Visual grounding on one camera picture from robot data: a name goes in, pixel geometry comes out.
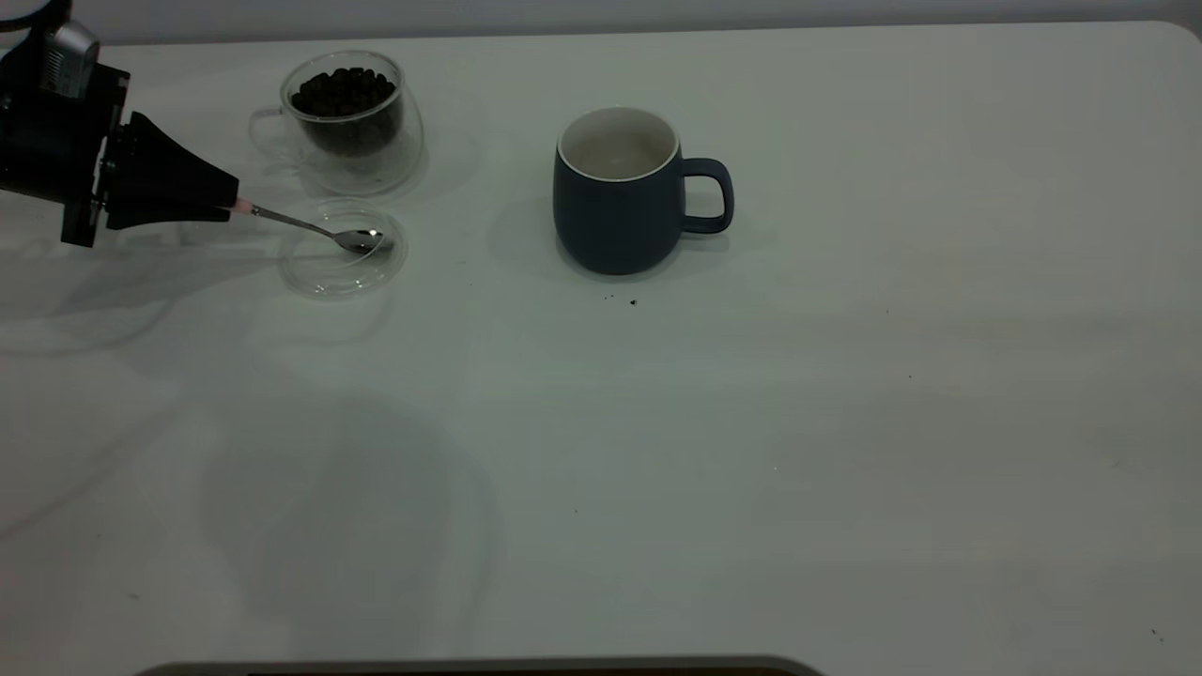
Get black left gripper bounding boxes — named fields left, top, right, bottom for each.
left=0, top=42, right=241, bottom=248

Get pink-handled metal spoon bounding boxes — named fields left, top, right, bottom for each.
left=229, top=199, right=386, bottom=255

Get dark coffee beans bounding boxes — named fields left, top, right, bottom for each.
left=291, top=68, right=399, bottom=157

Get dark blue ceramic mug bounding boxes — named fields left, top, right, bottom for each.
left=552, top=105, right=735, bottom=276

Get clear glass saucer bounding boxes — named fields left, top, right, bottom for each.
left=279, top=197, right=408, bottom=301

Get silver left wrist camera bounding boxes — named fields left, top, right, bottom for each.
left=42, top=21, right=102, bottom=100

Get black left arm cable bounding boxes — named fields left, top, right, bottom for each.
left=0, top=0, right=73, bottom=35

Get clear double-wall glass cup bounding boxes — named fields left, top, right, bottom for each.
left=249, top=50, right=425, bottom=198

